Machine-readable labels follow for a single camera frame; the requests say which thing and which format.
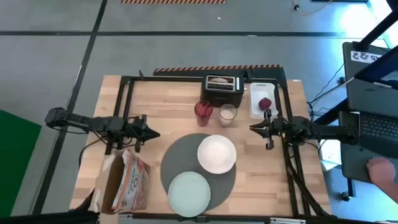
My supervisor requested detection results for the person's hand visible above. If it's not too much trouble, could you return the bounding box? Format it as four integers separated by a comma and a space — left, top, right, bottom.
366, 157, 398, 203

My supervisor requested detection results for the red plastic cup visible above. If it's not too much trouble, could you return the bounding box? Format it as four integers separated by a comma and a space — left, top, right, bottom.
194, 100, 214, 127

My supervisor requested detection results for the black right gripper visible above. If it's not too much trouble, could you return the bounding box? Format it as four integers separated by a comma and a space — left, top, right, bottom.
249, 108, 293, 151

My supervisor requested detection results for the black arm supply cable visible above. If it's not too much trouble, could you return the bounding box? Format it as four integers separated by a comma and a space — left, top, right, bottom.
78, 133, 108, 169

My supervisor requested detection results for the black diagonal beam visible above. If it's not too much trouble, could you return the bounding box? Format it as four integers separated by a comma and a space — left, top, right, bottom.
353, 0, 398, 52

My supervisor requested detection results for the black computer monitor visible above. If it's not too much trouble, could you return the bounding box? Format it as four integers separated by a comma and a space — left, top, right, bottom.
354, 52, 398, 90

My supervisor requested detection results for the green floor mat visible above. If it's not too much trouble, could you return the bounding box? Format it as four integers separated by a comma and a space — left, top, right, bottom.
0, 109, 42, 218

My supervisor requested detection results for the glass of milk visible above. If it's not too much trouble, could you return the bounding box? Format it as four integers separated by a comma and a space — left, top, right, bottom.
218, 103, 238, 128

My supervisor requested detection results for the black laptop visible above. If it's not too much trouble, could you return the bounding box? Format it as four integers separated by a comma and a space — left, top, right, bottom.
359, 111, 398, 158

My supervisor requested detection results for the white plastic container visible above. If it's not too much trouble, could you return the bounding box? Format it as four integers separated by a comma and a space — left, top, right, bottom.
249, 82, 279, 120

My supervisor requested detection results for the pale green round plate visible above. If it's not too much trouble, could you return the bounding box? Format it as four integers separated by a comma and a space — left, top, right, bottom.
167, 171, 211, 218

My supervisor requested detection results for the black two-slot toaster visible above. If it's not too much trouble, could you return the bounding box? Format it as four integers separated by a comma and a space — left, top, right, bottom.
201, 74, 245, 108

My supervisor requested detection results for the pale round bowl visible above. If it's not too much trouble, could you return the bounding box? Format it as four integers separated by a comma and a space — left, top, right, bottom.
197, 134, 237, 174

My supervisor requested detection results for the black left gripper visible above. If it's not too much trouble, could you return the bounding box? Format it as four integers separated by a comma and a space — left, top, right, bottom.
123, 114, 161, 153

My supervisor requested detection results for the orange cereal box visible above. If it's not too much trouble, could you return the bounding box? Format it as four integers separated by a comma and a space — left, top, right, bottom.
95, 148, 152, 215

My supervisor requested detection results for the grey desk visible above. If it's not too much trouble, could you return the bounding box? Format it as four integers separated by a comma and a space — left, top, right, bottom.
340, 41, 398, 184

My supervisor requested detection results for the black floor cable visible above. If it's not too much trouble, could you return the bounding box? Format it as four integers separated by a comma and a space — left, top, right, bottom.
306, 62, 355, 116

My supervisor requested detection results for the striped floor cable cover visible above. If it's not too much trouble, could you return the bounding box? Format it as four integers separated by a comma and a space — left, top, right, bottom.
154, 64, 284, 77

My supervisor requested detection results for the red apple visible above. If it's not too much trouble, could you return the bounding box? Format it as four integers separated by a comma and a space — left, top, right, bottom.
258, 97, 273, 112

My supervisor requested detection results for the grey round woven placemat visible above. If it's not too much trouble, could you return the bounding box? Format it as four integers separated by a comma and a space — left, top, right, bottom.
160, 133, 237, 212

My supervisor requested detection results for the black aluminium table frame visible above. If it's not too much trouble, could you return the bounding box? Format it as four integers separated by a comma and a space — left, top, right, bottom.
93, 70, 333, 223

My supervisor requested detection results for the white printed desk label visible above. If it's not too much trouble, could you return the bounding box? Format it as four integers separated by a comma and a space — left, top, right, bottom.
350, 50, 382, 65

